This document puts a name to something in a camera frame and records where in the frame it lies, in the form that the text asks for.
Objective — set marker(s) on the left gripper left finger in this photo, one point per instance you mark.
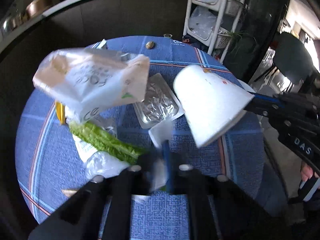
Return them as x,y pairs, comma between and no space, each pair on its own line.
101,209

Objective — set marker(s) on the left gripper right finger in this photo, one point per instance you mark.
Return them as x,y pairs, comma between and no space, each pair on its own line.
218,208

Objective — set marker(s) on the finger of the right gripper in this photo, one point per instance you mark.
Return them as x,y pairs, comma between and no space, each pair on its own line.
263,105

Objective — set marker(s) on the green lettuce leaf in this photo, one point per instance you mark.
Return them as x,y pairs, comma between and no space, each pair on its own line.
104,141

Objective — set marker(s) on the white napkin piece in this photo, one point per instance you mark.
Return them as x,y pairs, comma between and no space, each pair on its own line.
160,135

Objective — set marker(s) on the yellow wrapper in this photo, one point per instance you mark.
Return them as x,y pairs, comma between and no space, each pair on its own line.
60,112

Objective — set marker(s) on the white paper food bag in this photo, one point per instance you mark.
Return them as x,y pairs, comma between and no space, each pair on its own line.
89,81

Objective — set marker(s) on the grey kitchen counter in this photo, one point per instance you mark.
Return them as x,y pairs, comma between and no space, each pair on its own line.
75,2

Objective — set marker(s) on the person's right hand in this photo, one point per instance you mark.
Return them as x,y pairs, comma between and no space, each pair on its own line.
307,172

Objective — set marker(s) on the dark green chair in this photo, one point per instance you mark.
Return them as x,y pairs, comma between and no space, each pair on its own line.
291,59

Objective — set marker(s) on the blue plaid tablecloth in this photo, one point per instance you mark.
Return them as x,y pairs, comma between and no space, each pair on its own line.
47,161

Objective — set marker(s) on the clear plastic bag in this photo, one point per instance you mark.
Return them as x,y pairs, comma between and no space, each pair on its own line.
104,164

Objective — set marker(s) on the white plastic shelf rack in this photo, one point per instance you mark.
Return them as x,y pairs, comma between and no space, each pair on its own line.
212,24

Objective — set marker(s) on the small brown nut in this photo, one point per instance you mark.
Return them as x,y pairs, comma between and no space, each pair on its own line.
150,45

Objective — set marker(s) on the blue silver snack wrapper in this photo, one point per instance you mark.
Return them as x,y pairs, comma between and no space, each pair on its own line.
100,45

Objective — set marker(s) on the copper pot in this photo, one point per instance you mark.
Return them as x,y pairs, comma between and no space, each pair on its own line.
36,7

